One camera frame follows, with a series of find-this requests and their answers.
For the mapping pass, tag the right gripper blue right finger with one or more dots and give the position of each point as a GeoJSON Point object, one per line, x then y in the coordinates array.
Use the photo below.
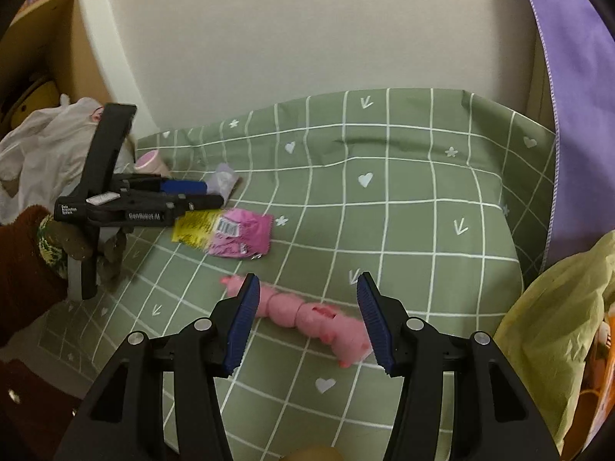
{"type": "Point", "coordinates": [379, 315]}

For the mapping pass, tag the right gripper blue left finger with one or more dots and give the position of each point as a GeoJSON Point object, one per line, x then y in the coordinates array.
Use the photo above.
{"type": "Point", "coordinates": [244, 307]}

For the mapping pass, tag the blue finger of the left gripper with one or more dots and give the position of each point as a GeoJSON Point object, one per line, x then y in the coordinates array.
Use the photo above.
{"type": "Point", "coordinates": [185, 187]}
{"type": "Point", "coordinates": [195, 202]}

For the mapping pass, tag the pale purple small wrapper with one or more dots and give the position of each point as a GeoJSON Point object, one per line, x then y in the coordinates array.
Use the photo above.
{"type": "Point", "coordinates": [222, 182]}

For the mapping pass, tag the yellow pink candy wrapper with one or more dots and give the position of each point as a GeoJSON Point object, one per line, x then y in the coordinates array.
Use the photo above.
{"type": "Point", "coordinates": [229, 233]}

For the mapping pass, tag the orange snack bag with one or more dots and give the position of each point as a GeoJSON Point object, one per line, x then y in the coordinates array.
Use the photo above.
{"type": "Point", "coordinates": [596, 400]}

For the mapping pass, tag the yellow-lined trash bin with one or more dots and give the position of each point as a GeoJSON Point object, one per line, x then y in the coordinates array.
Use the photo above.
{"type": "Point", "coordinates": [547, 334]}

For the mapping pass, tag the left hand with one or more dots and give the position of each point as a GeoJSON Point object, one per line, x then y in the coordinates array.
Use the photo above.
{"type": "Point", "coordinates": [81, 249]}

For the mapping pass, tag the pink white jar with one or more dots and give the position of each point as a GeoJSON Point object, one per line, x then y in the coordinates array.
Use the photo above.
{"type": "Point", "coordinates": [152, 163]}

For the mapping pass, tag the pink caterpillar toy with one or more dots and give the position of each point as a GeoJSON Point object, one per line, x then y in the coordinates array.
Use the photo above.
{"type": "Point", "coordinates": [346, 336]}

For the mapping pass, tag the white plastic bag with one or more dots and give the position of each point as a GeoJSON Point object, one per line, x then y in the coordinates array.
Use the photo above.
{"type": "Point", "coordinates": [42, 160]}

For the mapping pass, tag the green checkered tablecloth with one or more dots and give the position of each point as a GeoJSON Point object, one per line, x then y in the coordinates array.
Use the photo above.
{"type": "Point", "coordinates": [443, 196]}

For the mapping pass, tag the wooden shelf unit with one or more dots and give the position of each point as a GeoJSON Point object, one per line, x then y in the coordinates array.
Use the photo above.
{"type": "Point", "coordinates": [45, 53]}

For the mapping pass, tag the dark red left sleeve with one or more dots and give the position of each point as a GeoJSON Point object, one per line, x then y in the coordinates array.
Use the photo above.
{"type": "Point", "coordinates": [34, 414]}

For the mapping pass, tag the purple pillow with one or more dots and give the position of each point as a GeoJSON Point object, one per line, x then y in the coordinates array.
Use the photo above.
{"type": "Point", "coordinates": [579, 55]}

